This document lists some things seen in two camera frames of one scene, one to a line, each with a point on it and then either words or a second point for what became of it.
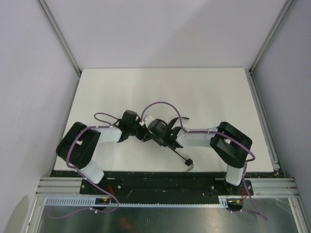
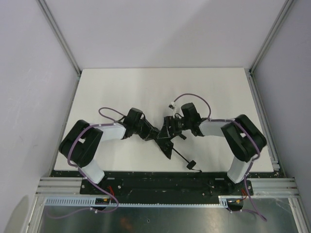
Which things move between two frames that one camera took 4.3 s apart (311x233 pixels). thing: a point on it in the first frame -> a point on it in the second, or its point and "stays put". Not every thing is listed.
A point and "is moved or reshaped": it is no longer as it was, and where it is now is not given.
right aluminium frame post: [286, 6] stays put
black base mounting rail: [165, 185] stays put
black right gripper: [165, 141] -> [167, 127]
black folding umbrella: [151, 138] is moved or reshaped
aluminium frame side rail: [282, 186] stays put
